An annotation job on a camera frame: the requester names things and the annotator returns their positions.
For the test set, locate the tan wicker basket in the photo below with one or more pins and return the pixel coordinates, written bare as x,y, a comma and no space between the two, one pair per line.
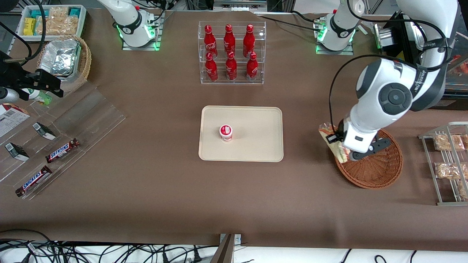
86,62

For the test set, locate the clear acrylic display stand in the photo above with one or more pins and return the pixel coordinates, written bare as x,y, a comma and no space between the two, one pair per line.
91,117

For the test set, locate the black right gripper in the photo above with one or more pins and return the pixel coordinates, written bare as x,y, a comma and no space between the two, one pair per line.
16,77

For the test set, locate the clear acrylic bottle rack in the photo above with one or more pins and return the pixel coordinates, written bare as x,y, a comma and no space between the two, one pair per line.
259,36

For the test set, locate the red cola bottle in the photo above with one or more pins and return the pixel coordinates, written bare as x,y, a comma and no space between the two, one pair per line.
229,38
252,69
249,40
231,68
210,40
211,69

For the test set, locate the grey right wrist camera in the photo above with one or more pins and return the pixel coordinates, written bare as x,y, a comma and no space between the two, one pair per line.
8,95

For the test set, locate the triangle sandwich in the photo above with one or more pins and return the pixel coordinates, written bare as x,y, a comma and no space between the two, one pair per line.
338,151

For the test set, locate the teal snack packet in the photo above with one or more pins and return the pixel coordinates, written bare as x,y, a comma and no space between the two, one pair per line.
74,12
38,13

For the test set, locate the green white small bottle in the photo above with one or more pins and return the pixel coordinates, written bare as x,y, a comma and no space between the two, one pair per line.
41,97

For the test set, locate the yellow snack packet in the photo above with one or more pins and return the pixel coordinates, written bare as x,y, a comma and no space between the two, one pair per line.
30,26

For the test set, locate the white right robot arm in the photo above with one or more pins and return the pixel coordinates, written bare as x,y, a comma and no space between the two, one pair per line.
126,22

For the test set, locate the grey metal camera post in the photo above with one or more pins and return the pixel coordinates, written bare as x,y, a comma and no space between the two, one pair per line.
227,250

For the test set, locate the steel food tray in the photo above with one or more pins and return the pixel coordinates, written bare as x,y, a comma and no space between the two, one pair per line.
416,33

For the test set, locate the round brown wicker basket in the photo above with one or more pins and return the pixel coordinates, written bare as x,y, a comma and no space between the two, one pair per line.
380,173

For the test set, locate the brown table cover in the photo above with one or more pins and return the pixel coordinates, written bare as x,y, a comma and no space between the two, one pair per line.
146,190

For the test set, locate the small black white box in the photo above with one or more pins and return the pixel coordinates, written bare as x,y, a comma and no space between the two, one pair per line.
17,152
44,131

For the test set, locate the clear plastic wrapper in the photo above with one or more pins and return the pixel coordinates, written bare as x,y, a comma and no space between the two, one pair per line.
368,26

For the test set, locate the beige plastic tray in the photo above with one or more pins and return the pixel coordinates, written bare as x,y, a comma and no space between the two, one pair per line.
256,142

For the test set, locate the red white yogurt cup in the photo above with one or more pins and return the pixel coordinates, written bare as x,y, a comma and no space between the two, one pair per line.
226,132

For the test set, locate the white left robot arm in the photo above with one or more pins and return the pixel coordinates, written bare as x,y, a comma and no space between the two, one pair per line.
395,96

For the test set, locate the clear bagged crackers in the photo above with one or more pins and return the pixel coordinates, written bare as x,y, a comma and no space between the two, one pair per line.
60,25

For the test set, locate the red white printed package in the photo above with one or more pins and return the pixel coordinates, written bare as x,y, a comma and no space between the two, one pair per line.
11,120

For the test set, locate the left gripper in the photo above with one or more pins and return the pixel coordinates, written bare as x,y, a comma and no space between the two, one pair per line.
340,130

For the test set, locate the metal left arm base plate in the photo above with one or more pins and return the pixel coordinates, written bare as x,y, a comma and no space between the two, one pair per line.
329,52

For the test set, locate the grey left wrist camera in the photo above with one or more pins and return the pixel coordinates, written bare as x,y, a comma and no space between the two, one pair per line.
376,146

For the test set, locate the clear bagged brown snack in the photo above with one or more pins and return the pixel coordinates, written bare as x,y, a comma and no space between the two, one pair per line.
465,141
448,170
448,142
463,190

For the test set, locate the brown snickers bar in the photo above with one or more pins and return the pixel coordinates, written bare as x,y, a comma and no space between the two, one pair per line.
33,181
62,150

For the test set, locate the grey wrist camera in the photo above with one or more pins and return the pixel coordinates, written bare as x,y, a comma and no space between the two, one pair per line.
376,146
8,95

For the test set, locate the aluminium frame rail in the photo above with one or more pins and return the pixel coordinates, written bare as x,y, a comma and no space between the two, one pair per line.
239,4

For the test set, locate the white plastic bin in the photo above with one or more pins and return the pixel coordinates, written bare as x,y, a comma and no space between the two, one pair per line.
82,22

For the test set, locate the silver foil packet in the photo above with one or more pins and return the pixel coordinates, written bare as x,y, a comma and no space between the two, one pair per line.
60,56

